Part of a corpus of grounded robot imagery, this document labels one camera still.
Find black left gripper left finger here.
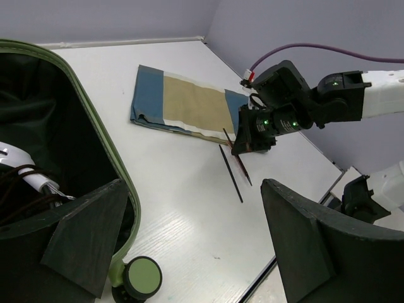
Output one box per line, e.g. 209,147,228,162
1,179,128,302

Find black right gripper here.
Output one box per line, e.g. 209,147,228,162
232,60,311,156

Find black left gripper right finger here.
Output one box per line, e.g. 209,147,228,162
261,179,403,302

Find dark red chopstick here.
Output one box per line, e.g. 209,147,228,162
223,128,253,186

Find black chopstick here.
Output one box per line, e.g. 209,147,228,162
219,145,244,203

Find black white headphones with cable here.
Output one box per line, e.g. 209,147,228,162
1,142,76,226

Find blue tan cloth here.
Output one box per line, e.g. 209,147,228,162
130,65,249,145

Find green hard-shell suitcase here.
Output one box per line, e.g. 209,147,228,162
1,39,162,302

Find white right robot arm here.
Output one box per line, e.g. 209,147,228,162
232,60,403,223

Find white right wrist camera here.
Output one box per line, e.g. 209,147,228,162
240,69,255,88

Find aluminium table edge rail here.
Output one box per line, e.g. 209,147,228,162
56,41,341,302

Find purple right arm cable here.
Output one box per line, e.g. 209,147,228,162
251,42,404,75

